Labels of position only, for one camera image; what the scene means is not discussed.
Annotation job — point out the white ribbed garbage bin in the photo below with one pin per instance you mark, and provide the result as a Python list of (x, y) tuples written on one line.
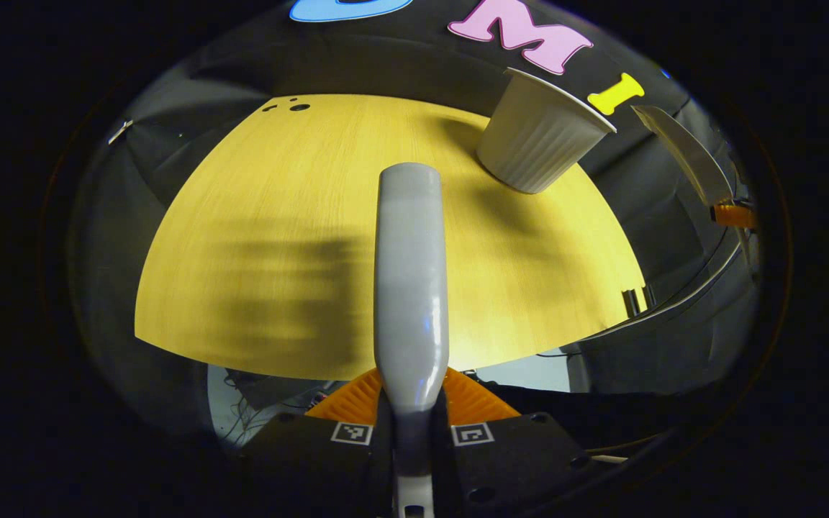
[(537, 140)]

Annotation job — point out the small metal clip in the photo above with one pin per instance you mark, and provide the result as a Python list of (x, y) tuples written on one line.
[(120, 132)]

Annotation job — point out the wooden desktop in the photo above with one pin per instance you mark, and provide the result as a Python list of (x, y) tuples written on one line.
[(256, 194)]

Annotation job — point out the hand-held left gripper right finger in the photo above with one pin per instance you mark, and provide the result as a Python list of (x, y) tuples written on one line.
[(522, 460)]

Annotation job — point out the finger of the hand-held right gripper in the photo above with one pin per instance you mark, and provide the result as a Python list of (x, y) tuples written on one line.
[(732, 215)]

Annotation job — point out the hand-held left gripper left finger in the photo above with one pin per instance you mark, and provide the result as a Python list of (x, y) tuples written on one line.
[(299, 460)]

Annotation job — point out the grey plastic dustpan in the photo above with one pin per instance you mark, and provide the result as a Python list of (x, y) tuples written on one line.
[(691, 158)]

